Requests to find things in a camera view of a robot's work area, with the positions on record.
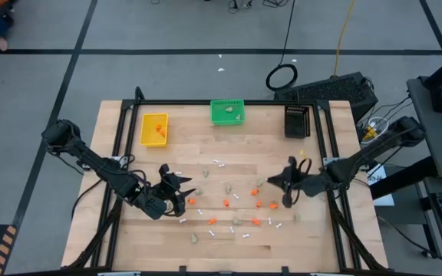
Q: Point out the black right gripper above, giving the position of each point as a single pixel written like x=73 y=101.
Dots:
x=305 y=182

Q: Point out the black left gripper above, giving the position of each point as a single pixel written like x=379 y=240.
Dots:
x=154 y=205

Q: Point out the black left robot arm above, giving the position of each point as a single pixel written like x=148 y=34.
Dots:
x=90 y=165

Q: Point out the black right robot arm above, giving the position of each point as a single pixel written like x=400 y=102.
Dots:
x=367 y=157

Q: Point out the green skull right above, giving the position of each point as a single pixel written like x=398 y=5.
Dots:
x=205 y=172

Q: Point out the orange bone centre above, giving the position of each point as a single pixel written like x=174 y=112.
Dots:
x=226 y=203

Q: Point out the yellow plastic basket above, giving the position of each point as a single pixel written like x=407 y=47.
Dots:
x=154 y=140

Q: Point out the black plastic basket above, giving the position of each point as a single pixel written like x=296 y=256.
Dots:
x=297 y=122

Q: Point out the green plastic basket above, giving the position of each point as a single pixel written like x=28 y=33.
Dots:
x=221 y=115

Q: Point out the black computer tower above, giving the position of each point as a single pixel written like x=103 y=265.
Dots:
x=324 y=92

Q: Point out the white paper sheet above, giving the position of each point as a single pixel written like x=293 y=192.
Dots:
x=382 y=191

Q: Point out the black aluminium table frame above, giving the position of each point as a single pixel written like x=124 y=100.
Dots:
x=267 y=102

